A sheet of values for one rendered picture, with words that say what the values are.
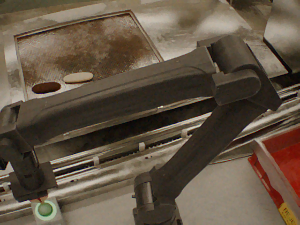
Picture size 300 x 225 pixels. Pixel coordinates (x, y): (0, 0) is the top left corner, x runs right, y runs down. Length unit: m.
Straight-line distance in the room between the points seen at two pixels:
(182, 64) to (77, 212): 0.54
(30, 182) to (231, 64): 0.43
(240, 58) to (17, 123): 0.35
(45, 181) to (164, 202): 0.25
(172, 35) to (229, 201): 0.68
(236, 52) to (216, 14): 1.01
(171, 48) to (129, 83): 0.76
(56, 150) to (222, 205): 0.52
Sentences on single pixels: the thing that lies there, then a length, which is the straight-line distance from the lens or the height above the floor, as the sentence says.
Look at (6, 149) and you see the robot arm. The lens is 0.52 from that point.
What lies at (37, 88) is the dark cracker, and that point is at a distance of 1.04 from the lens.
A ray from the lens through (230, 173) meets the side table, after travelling 0.97.
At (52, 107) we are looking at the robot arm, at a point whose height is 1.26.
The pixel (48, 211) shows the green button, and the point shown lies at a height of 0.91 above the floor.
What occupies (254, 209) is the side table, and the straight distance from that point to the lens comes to 0.92.
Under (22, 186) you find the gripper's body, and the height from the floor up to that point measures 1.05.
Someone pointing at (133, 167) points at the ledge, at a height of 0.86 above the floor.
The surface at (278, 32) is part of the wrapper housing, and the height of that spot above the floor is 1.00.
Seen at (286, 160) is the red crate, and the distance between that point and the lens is 1.07.
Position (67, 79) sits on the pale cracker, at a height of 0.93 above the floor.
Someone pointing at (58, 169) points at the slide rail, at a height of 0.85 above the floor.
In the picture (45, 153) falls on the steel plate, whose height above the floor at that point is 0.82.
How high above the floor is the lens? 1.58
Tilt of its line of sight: 45 degrees down
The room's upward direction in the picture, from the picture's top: 5 degrees clockwise
